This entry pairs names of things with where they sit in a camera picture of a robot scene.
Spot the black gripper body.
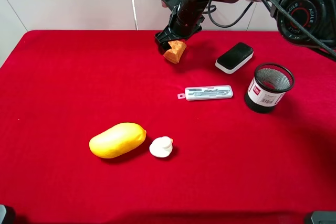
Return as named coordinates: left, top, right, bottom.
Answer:
left=155, top=6, right=205, bottom=43

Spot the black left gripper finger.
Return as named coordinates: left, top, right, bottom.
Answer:
left=158, top=42, right=170, bottom=55

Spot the orange waffle bread piece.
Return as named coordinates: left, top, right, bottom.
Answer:
left=163, top=40, right=186, bottom=64

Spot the grey clear tool case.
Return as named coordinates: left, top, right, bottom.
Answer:
left=177, top=85, right=234, bottom=101

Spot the black white board eraser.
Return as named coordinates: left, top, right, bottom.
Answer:
left=215, top=42, right=254, bottom=74

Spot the white rubber duck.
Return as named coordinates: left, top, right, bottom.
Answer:
left=149, top=136, right=173, bottom=158

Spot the yellow mango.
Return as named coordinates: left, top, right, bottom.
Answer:
left=89, top=123, right=146, bottom=159

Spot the red table cloth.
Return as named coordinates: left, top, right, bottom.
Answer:
left=1, top=30, right=335, bottom=223

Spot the black mesh pen holder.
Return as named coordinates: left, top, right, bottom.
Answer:
left=244, top=63, right=295, bottom=113

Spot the dark base part right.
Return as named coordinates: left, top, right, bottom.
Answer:
left=304, top=211, right=336, bottom=224

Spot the dark base part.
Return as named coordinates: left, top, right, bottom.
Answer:
left=304, top=211, right=336, bottom=224
left=0, top=205, right=15, bottom=224

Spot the dark base part left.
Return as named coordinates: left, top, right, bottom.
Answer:
left=0, top=205, right=15, bottom=224

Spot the white vertical wall pole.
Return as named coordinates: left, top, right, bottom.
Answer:
left=131, top=0, right=139, bottom=30

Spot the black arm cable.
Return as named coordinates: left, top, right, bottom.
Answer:
left=202, top=0, right=336, bottom=57

